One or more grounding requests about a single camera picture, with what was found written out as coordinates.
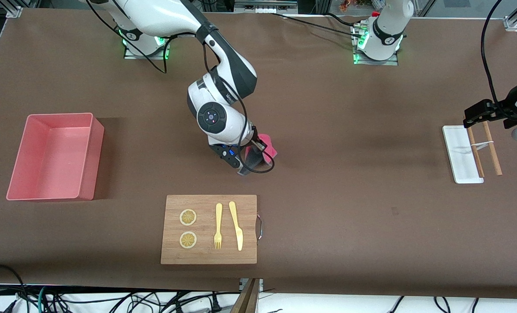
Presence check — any pink and grey microfibre cloth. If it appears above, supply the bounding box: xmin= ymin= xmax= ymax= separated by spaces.
xmin=245 ymin=133 xmax=279 ymax=174

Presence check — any wooden rod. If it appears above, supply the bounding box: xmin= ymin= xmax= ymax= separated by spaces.
xmin=467 ymin=127 xmax=486 ymax=178
xmin=482 ymin=121 xmax=503 ymax=176

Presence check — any white rectangular tray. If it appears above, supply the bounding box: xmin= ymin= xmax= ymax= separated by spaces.
xmin=442 ymin=125 xmax=485 ymax=184

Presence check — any yellow plastic fork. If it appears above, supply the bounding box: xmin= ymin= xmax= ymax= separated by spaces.
xmin=214 ymin=203 xmax=223 ymax=250

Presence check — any yellow plastic knife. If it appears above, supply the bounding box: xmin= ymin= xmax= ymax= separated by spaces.
xmin=229 ymin=201 xmax=244 ymax=251

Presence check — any bamboo cutting board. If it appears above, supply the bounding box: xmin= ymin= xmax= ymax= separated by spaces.
xmin=160 ymin=194 xmax=258 ymax=265

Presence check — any grey power strip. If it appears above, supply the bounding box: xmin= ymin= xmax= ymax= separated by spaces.
xmin=234 ymin=0 xmax=298 ymax=14

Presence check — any pink plastic bin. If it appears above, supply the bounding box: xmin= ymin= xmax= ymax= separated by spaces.
xmin=6 ymin=113 xmax=105 ymax=202

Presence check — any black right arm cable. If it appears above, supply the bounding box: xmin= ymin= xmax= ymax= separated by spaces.
xmin=85 ymin=0 xmax=277 ymax=175

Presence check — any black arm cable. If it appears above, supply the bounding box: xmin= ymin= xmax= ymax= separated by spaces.
xmin=85 ymin=0 xmax=277 ymax=175
xmin=481 ymin=0 xmax=517 ymax=122

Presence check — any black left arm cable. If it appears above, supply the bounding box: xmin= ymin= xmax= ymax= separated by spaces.
xmin=481 ymin=0 xmax=517 ymax=122

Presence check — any small metal bracket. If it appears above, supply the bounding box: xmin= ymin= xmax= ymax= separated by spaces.
xmin=239 ymin=278 xmax=265 ymax=291

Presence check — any black cable on table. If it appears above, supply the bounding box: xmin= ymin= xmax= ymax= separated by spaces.
xmin=270 ymin=12 xmax=364 ymax=39

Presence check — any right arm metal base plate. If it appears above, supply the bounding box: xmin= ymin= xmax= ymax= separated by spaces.
xmin=123 ymin=26 xmax=171 ymax=60

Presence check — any teal cable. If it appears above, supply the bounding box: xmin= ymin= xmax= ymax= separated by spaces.
xmin=36 ymin=286 xmax=49 ymax=313

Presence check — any black looped floor cable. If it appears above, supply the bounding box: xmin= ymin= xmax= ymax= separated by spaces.
xmin=0 ymin=263 xmax=27 ymax=313

